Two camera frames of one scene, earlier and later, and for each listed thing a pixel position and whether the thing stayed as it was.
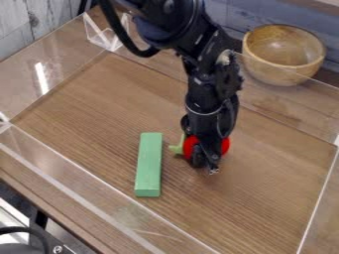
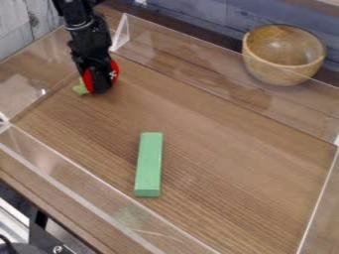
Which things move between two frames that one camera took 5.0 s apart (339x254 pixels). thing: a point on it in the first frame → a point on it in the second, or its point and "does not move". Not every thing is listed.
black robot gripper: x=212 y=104 → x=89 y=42
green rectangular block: x=146 y=185 does not move
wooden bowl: x=283 y=53 does not move
